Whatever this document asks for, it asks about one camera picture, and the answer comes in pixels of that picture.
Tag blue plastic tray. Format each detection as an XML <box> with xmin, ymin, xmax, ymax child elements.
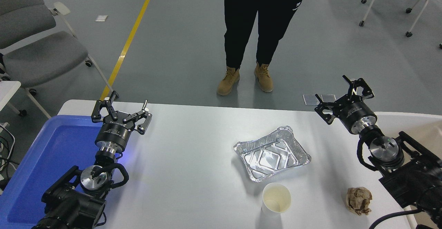
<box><xmin>0</xmin><ymin>115</ymin><xmax>121</xmax><ymax>228</ymax></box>

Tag person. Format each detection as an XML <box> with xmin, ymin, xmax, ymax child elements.
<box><xmin>217</xmin><ymin>0</ymin><xmax>313</xmax><ymax>96</ymax></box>

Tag black cables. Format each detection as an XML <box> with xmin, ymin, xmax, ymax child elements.
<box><xmin>0</xmin><ymin>122</ymin><xmax>16</xmax><ymax>188</ymax></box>

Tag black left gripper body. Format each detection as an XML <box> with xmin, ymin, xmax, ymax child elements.
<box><xmin>95</xmin><ymin>120</ymin><xmax>136</xmax><ymax>152</ymax></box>

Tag large pale bin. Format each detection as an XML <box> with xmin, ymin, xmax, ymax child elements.
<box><xmin>375</xmin><ymin>112</ymin><xmax>442</xmax><ymax>229</ymax></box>

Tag crumpled tan paper ball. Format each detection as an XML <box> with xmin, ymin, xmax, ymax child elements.
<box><xmin>345</xmin><ymin>187</ymin><xmax>373</xmax><ymax>216</ymax></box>

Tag white paper cup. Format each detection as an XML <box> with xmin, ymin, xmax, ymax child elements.
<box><xmin>261</xmin><ymin>183</ymin><xmax>292</xmax><ymax>217</ymax></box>

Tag silver foil tray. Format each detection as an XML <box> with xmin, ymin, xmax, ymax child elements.
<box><xmin>233</xmin><ymin>125</ymin><xmax>312</xmax><ymax>183</ymax></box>

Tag small white desk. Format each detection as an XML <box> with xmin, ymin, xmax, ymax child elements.
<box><xmin>0</xmin><ymin>80</ymin><xmax>22</xmax><ymax>112</ymax></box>

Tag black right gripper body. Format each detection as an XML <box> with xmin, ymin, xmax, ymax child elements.
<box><xmin>336</xmin><ymin>98</ymin><xmax>377</xmax><ymax>128</ymax></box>

